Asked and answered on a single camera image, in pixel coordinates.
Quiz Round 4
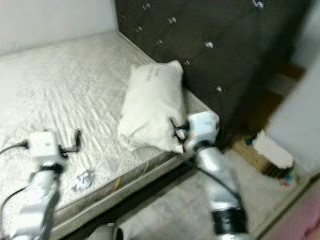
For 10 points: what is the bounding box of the white paper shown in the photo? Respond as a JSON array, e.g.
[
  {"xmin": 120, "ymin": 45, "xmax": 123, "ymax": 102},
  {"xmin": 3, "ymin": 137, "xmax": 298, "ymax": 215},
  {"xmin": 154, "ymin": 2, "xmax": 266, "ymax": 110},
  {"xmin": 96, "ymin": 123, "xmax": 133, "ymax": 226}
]
[{"xmin": 72, "ymin": 169, "xmax": 97, "ymax": 192}]

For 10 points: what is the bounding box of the white pillow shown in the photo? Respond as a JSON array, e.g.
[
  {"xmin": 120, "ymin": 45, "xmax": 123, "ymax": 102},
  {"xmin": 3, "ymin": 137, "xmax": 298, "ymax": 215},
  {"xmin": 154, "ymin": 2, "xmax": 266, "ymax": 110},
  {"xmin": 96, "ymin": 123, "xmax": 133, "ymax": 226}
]
[{"xmin": 117, "ymin": 60, "xmax": 187, "ymax": 154}]

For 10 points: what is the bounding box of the white quilted mattress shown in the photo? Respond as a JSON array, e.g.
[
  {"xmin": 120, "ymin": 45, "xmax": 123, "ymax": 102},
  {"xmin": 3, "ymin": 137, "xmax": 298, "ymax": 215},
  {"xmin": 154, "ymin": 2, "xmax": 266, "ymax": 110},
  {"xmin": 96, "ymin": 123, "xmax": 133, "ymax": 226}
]
[{"xmin": 0, "ymin": 31, "xmax": 214, "ymax": 239}]

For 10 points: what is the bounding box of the brown floor mat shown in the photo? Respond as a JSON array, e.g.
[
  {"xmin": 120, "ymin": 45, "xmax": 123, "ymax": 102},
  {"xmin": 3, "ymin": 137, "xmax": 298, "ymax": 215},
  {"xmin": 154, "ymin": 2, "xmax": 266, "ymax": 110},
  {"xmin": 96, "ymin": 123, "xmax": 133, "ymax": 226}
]
[{"xmin": 232, "ymin": 137, "xmax": 294, "ymax": 182}]

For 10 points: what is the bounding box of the dark bed base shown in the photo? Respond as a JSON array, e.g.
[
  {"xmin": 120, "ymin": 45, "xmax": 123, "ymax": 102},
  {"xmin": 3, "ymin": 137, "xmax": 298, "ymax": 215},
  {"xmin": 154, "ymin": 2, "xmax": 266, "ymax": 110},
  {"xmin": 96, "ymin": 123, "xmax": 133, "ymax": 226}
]
[{"xmin": 65, "ymin": 152, "xmax": 213, "ymax": 240}]

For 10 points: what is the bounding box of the white box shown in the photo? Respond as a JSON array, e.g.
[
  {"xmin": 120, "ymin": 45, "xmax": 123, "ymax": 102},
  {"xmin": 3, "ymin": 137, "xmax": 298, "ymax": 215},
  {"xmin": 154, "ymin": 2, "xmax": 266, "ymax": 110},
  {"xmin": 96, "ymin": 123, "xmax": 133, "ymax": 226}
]
[{"xmin": 252, "ymin": 130, "xmax": 295, "ymax": 169}]

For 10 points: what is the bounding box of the grey robot left leg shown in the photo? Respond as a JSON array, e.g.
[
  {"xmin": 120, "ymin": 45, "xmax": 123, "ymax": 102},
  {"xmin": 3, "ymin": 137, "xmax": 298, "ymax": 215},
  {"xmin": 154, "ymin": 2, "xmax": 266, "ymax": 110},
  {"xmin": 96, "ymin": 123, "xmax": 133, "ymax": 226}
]
[{"xmin": 87, "ymin": 223, "xmax": 124, "ymax": 240}]

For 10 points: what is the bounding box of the dark tufted headboard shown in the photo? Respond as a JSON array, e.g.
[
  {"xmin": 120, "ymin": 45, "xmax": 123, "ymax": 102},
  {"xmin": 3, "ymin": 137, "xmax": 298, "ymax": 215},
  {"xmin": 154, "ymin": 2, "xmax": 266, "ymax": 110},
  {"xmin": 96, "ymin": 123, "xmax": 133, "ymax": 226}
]
[{"xmin": 114, "ymin": 0, "xmax": 314, "ymax": 147}]

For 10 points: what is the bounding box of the small blue red item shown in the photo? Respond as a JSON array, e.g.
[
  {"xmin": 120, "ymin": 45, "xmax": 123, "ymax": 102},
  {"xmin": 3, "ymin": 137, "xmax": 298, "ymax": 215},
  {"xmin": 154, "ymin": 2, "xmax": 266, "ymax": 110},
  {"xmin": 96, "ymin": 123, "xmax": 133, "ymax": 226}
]
[{"xmin": 277, "ymin": 172, "xmax": 294, "ymax": 189}]

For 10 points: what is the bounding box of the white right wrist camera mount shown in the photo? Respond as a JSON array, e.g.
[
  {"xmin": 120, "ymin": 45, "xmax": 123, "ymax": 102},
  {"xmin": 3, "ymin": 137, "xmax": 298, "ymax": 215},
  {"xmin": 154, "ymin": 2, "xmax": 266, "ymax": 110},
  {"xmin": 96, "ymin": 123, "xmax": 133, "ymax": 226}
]
[{"xmin": 185, "ymin": 111, "xmax": 221, "ymax": 152}]

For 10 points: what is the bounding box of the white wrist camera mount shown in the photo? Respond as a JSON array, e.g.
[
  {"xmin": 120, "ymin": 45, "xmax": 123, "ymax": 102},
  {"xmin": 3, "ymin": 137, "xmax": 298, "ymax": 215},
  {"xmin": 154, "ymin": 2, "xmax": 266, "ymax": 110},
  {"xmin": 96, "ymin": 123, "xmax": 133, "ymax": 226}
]
[
  {"xmin": 185, "ymin": 111, "xmax": 221, "ymax": 152},
  {"xmin": 27, "ymin": 131, "xmax": 64, "ymax": 164}
]

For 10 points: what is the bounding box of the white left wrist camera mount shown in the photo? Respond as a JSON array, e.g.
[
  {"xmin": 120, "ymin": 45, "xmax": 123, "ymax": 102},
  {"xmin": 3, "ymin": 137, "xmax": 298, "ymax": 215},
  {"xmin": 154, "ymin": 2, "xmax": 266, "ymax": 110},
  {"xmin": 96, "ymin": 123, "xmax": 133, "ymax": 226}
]
[{"xmin": 27, "ymin": 131, "xmax": 64, "ymax": 164}]

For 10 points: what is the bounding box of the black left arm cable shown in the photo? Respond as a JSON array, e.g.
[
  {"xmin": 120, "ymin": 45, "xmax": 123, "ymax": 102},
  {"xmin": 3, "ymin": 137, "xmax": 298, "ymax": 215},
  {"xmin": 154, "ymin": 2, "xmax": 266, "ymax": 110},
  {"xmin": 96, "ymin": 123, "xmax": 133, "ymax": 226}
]
[{"xmin": 0, "ymin": 141, "xmax": 30, "ymax": 236}]

